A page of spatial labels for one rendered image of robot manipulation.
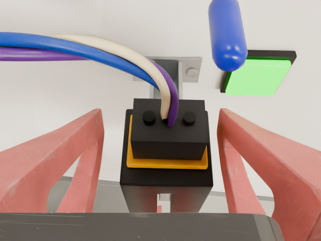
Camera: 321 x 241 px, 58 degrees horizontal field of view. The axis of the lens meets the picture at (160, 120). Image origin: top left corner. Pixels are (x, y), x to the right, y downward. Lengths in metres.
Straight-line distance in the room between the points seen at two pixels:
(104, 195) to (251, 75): 1.23
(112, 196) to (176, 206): 1.22
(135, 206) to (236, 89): 0.10
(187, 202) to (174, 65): 0.09
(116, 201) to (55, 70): 1.21
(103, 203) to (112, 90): 1.19
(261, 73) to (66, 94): 0.14
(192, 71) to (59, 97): 0.11
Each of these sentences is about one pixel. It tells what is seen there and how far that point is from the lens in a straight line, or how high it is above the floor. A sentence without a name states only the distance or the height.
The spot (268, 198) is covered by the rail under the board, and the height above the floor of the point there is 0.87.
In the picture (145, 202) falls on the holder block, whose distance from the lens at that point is 0.16.
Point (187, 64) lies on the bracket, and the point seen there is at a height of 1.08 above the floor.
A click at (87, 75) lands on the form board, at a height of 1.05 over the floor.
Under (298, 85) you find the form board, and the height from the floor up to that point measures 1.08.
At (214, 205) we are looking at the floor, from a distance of 1.52.
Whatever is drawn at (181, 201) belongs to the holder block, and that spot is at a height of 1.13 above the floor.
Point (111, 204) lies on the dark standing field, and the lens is 1.40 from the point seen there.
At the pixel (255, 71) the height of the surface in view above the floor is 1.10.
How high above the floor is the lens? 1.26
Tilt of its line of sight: 75 degrees down
